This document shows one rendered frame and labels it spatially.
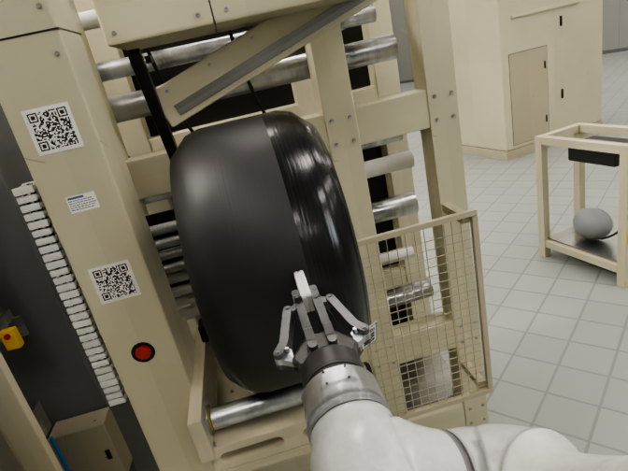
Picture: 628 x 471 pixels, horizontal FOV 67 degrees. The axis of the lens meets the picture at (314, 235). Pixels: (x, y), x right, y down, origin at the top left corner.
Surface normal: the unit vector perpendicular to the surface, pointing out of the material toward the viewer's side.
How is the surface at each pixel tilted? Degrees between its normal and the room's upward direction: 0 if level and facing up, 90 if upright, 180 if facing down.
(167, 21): 90
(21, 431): 90
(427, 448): 33
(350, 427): 7
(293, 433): 90
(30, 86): 90
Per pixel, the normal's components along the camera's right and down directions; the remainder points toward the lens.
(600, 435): -0.21, -0.91
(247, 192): 0.00, -0.37
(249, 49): 0.18, 0.32
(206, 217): -0.23, -0.21
